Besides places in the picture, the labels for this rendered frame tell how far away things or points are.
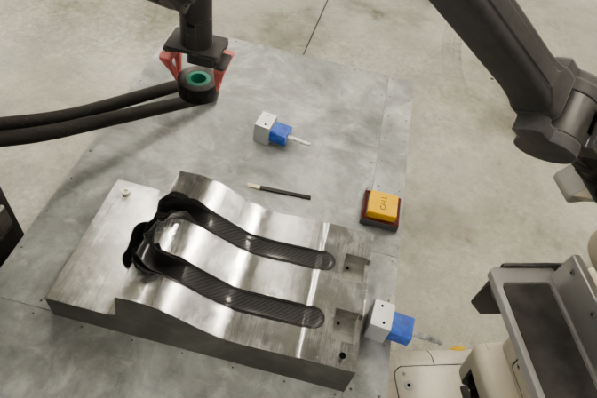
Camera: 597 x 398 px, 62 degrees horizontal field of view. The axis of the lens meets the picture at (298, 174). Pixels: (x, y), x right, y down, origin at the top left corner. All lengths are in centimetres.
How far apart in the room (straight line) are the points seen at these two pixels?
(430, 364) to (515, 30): 114
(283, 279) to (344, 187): 33
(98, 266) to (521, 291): 66
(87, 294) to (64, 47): 213
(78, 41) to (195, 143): 184
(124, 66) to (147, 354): 200
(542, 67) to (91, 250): 74
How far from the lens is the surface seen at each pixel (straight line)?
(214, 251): 84
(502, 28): 55
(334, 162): 114
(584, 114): 70
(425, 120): 263
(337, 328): 85
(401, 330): 90
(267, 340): 80
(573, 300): 78
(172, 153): 113
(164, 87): 123
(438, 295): 199
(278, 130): 113
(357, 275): 90
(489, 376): 98
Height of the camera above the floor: 162
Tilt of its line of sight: 48 degrees down
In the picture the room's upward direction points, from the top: 11 degrees clockwise
